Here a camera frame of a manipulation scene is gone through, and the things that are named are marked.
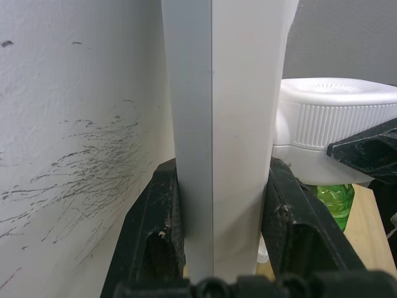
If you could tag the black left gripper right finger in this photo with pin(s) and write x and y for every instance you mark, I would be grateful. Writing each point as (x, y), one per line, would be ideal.
(304, 236)

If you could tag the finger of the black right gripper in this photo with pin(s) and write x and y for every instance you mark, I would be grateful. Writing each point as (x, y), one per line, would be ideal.
(366, 149)
(386, 211)

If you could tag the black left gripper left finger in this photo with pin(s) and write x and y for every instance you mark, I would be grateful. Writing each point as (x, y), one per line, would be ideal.
(141, 217)

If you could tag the green liquid bottle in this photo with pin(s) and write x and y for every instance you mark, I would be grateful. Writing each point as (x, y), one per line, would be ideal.
(336, 201)

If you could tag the white power strip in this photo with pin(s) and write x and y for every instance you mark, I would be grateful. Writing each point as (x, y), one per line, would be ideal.
(235, 124)

